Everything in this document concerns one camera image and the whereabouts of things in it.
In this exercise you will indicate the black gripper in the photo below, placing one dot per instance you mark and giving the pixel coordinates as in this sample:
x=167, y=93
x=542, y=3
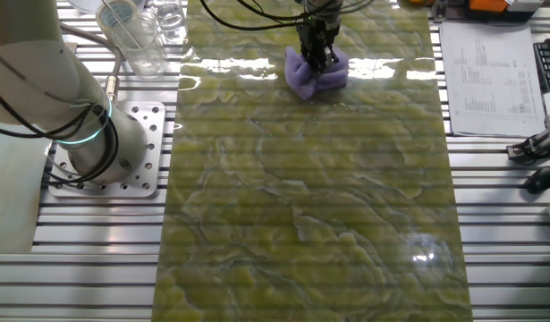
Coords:
x=318, y=38

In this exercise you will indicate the purple microfibre cloth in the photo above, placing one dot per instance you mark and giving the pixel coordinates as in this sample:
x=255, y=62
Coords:
x=301, y=80

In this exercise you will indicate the green marble pattern sheet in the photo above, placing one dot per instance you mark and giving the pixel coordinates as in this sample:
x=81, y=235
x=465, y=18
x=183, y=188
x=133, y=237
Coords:
x=310, y=201

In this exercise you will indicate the small clear glass cup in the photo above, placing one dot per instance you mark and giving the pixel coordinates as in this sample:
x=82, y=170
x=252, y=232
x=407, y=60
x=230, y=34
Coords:
x=169, y=20

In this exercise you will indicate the printed paper sheet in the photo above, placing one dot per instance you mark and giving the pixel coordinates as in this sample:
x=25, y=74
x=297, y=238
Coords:
x=493, y=80

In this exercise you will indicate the orange box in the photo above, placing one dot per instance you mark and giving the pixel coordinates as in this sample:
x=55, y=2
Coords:
x=487, y=4

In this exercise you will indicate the large clear glass beaker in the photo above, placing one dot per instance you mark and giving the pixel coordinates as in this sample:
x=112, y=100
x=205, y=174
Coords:
x=140, y=49

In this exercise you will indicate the aluminium robot mounting plate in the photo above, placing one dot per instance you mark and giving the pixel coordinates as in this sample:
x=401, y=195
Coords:
x=150, y=134

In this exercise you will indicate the clear packing tape roll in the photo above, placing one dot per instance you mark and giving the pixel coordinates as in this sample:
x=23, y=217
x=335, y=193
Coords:
x=105, y=18

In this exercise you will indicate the black keyboard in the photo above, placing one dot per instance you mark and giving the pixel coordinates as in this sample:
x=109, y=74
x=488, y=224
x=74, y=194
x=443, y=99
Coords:
x=548, y=62

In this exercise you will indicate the black computer mouse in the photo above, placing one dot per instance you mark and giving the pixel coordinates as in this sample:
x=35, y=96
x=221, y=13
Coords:
x=542, y=179

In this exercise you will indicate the black camera stand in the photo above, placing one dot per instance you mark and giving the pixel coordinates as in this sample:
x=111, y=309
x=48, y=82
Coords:
x=531, y=145

